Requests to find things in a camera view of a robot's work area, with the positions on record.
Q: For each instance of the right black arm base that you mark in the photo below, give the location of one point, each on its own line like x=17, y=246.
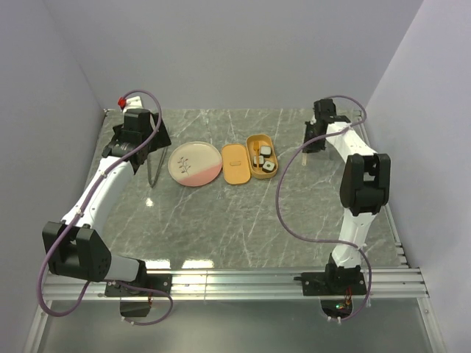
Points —
x=342, y=294

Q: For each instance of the pink and cream plate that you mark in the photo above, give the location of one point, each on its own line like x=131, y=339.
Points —
x=195, y=164

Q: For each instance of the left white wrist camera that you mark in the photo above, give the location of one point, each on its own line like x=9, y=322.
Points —
x=126, y=104

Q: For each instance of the aluminium mounting rail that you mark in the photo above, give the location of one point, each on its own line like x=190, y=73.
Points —
x=249, y=284

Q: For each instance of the metal serving tongs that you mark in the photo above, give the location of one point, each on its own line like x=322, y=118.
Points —
x=154, y=165

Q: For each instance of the orange lunch box base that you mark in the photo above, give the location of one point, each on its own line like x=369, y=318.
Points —
x=263, y=140

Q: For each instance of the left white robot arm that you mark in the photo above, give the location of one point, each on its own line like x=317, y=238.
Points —
x=73, y=245

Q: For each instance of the sushi roll green centre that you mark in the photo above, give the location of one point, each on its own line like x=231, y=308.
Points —
x=261, y=161

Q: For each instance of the sushi roll red centre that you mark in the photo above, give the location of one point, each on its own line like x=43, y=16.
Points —
x=268, y=167

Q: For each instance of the sushi roll white top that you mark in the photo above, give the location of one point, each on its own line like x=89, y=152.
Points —
x=265, y=151

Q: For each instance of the orange lunch box lid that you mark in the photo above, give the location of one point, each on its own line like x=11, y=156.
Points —
x=235, y=164

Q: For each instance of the orange plastic fork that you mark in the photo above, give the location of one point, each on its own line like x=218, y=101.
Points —
x=256, y=151

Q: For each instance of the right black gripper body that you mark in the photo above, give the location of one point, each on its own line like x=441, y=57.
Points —
x=309, y=134

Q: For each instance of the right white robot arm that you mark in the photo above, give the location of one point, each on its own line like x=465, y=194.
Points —
x=365, y=183

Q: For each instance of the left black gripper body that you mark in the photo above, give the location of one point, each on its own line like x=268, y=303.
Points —
x=118, y=129

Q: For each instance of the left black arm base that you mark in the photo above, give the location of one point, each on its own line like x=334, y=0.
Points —
x=140, y=290

